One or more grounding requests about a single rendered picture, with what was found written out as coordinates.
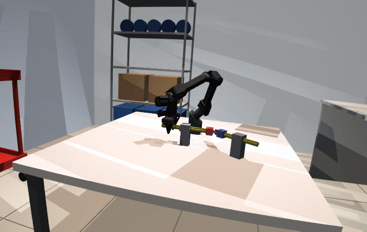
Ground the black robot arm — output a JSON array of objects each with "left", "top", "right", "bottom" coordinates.
[{"left": 155, "top": 71, "right": 223, "bottom": 121}]

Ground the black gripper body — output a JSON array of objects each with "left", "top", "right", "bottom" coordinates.
[{"left": 161, "top": 106, "right": 180, "bottom": 124}]

